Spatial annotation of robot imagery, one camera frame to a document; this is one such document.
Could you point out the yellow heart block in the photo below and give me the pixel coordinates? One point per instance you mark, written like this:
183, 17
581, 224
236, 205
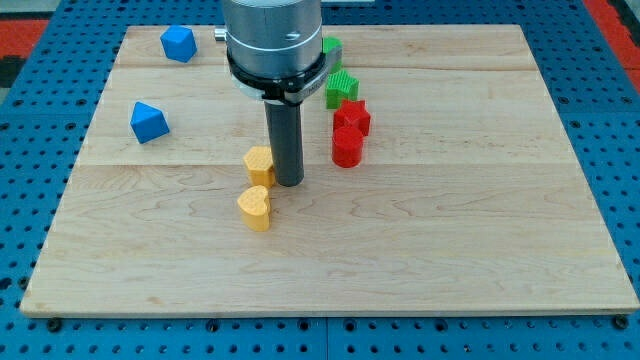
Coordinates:
255, 208

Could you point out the green star block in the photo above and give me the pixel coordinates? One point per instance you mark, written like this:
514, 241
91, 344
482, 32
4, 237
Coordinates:
340, 86

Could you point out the green block behind arm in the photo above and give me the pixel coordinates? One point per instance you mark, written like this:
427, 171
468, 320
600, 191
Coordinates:
332, 46

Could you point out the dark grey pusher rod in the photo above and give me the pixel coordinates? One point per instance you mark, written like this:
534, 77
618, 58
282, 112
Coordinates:
285, 136

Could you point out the yellow pentagon block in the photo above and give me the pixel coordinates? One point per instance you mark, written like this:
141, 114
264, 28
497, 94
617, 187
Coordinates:
259, 166

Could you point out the blue triangle block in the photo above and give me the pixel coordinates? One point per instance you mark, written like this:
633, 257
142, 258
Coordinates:
148, 123

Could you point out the wooden board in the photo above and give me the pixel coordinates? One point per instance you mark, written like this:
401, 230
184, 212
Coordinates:
468, 201

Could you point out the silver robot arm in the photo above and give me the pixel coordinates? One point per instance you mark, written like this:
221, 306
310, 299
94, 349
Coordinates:
275, 48

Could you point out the blue cube block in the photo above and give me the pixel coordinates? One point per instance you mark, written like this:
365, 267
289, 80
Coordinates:
179, 43

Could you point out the red cylinder block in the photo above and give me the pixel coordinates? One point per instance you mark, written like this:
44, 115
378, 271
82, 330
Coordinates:
347, 146

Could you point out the red star block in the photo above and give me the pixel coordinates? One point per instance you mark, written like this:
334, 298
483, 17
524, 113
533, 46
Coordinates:
353, 113

